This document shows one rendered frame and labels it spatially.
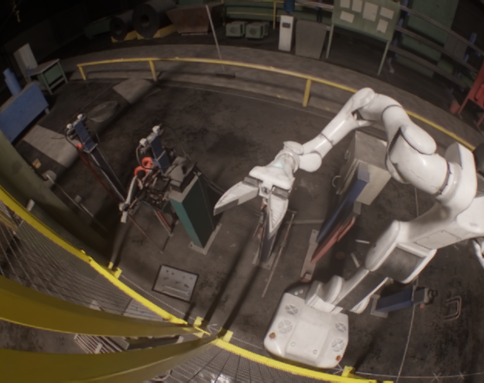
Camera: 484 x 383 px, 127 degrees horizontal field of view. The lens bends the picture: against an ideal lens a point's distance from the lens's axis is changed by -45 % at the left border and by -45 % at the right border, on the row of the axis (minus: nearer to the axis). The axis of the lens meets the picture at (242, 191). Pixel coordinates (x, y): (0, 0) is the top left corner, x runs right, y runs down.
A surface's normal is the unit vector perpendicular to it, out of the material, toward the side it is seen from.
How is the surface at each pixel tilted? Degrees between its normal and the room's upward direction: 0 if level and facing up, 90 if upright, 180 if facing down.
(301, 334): 0
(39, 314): 90
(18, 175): 90
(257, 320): 0
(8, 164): 90
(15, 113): 90
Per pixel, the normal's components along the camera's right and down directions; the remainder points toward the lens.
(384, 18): -0.40, 0.76
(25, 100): 0.92, 0.32
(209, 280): -0.02, -0.58
